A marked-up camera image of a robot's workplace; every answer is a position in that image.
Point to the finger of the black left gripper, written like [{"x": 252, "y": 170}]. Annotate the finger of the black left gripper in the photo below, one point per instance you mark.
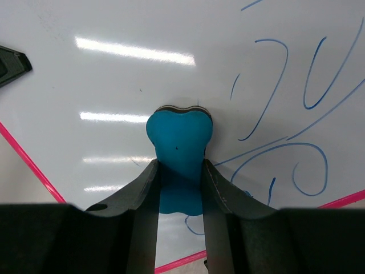
[{"x": 13, "y": 64}]

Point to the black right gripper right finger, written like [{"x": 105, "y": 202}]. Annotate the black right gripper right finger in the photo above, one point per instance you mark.
[{"x": 243, "y": 235}]

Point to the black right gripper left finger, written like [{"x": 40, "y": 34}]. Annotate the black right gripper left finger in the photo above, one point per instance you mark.
[{"x": 115, "y": 235}]

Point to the blue whiteboard eraser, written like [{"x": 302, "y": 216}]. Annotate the blue whiteboard eraser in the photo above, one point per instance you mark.
[{"x": 180, "y": 137}]

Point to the pink framed whiteboard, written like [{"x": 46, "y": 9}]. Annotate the pink framed whiteboard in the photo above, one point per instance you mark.
[{"x": 283, "y": 80}]

